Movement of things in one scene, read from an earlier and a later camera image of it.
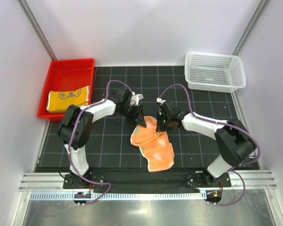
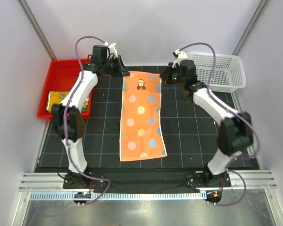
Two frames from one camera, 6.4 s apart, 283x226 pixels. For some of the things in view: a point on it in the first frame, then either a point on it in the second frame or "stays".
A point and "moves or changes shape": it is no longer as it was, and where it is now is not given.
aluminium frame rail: [254, 181] stays
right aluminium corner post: [261, 7] stays
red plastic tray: [66, 75] stays
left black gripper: [137, 118] → [121, 70]
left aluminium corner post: [36, 28] stays
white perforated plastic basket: [214, 72] stays
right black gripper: [160, 128] → [166, 75]
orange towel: [154, 146] moves or changes shape
